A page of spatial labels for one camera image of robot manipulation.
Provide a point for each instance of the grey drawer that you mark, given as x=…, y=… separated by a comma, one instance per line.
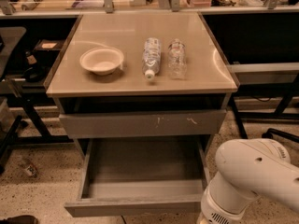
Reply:
x=137, y=124
x=141, y=175

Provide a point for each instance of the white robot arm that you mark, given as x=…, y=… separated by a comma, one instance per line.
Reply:
x=248, y=169

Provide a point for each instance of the grey drawer cabinet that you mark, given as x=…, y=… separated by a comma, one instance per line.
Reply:
x=208, y=83

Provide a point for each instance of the grey top drawer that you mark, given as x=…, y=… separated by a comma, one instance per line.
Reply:
x=137, y=124

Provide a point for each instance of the clear bottle with white cap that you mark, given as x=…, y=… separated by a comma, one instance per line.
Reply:
x=151, y=58

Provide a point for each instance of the clear empty plastic bottle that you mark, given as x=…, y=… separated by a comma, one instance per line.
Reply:
x=177, y=66

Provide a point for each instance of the white paper bowl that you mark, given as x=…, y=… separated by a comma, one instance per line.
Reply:
x=102, y=61

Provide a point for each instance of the black office chair base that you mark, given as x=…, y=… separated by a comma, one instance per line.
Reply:
x=271, y=131

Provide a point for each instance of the small bottle on floor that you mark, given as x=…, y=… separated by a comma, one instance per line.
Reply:
x=29, y=168

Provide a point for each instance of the black coiled tool on bench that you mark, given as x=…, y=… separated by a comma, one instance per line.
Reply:
x=30, y=4

